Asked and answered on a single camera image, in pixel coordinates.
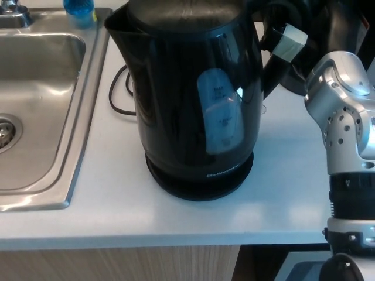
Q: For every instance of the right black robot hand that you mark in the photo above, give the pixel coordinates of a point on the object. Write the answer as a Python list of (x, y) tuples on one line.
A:
[(334, 26)]

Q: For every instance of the black electric kettle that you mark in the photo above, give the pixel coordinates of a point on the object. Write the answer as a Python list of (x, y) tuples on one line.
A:
[(181, 102)]

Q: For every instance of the round black kettle base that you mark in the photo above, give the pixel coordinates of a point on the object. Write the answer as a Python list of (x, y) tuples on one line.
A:
[(199, 190)]

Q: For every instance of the blue dish soap bottle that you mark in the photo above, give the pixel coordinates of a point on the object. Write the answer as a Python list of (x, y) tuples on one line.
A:
[(80, 14)]

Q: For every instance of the stainless steel sink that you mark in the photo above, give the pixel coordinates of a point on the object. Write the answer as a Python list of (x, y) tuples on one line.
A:
[(44, 87)]

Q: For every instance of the chrome faucet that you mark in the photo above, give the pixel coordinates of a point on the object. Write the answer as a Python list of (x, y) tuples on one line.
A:
[(14, 14)]

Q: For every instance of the wooden cabinet door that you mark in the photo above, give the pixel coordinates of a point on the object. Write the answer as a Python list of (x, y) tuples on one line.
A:
[(117, 263)]

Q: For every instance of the metal sink drain strainer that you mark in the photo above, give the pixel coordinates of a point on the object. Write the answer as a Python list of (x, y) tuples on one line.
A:
[(7, 133)]

